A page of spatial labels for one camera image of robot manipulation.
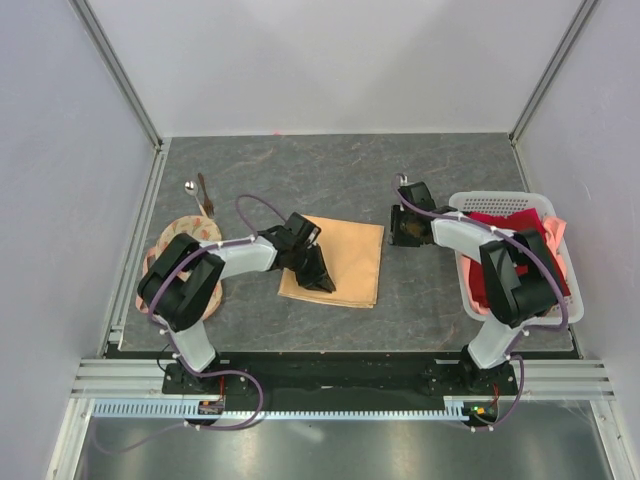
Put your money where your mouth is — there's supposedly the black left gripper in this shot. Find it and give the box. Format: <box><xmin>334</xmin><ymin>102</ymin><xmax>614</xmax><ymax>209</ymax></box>
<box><xmin>288</xmin><ymin>243</ymin><xmax>335</xmax><ymax>294</ymax></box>

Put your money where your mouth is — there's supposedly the peach cloth napkin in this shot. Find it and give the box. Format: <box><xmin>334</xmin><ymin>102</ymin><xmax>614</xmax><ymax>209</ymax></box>
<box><xmin>278</xmin><ymin>215</ymin><xmax>384</xmax><ymax>308</ymax></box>

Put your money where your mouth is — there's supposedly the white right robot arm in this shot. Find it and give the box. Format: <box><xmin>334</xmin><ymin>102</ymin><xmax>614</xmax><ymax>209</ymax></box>
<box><xmin>391</xmin><ymin>174</ymin><xmax>570</xmax><ymax>394</ymax></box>

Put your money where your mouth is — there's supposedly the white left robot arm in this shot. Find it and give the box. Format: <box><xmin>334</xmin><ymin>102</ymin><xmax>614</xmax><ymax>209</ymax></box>
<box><xmin>137</xmin><ymin>213</ymin><xmax>336</xmax><ymax>393</ymax></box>

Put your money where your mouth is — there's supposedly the white perforated plastic basket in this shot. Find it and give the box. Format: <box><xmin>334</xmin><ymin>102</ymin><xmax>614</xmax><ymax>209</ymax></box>
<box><xmin>448</xmin><ymin>191</ymin><xmax>585</xmax><ymax>324</ymax></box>

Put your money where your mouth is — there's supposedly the red cloth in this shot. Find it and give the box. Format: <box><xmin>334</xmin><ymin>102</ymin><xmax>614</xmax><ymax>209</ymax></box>
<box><xmin>468</xmin><ymin>209</ymin><xmax>571</xmax><ymax>311</ymax></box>

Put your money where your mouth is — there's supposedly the metal spoon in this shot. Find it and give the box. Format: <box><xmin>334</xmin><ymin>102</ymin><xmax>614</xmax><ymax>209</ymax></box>
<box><xmin>184</xmin><ymin>180</ymin><xmax>208</xmax><ymax>217</ymax></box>

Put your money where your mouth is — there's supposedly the pink cloth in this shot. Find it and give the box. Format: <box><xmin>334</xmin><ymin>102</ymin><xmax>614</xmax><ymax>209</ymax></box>
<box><xmin>459</xmin><ymin>208</ymin><xmax>570</xmax><ymax>315</ymax></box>

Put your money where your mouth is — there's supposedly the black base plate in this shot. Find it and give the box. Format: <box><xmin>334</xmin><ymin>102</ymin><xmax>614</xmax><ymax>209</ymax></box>
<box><xmin>162</xmin><ymin>352</ymin><xmax>518</xmax><ymax>410</ymax></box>

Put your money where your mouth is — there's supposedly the grey slotted cable duct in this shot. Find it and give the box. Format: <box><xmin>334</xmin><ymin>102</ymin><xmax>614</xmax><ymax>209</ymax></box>
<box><xmin>92</xmin><ymin>398</ymin><xmax>484</xmax><ymax>421</ymax></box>

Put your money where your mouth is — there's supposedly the right aluminium frame post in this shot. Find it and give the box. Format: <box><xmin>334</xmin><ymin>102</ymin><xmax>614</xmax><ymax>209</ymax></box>
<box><xmin>508</xmin><ymin>0</ymin><xmax>600</xmax><ymax>147</ymax></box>

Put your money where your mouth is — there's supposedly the aluminium frame post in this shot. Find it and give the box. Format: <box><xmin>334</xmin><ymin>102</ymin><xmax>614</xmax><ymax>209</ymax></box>
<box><xmin>508</xmin><ymin>0</ymin><xmax>600</xmax><ymax>147</ymax></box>
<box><xmin>69</xmin><ymin>0</ymin><xmax>163</xmax><ymax>151</ymax></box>

